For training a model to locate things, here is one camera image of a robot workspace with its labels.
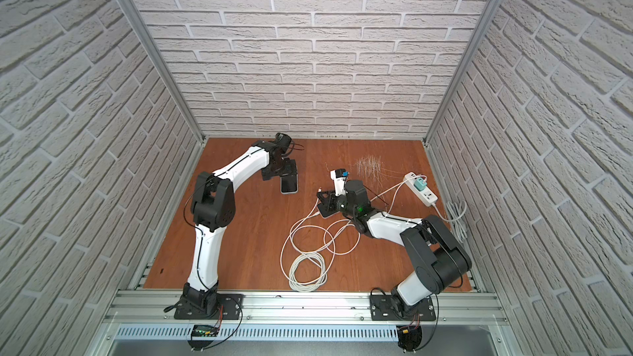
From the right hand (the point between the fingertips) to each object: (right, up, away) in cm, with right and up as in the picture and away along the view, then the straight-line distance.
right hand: (311, 197), depth 86 cm
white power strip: (+46, -1, +11) cm, 47 cm away
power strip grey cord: (+58, -7, +12) cm, 60 cm away
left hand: (-13, +11, +15) cm, 23 cm away
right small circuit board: (+29, -38, -16) cm, 51 cm away
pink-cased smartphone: (+5, -7, +8) cm, 12 cm away
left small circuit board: (-31, -38, -14) cm, 51 cm away
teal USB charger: (+43, +4, +10) cm, 44 cm away
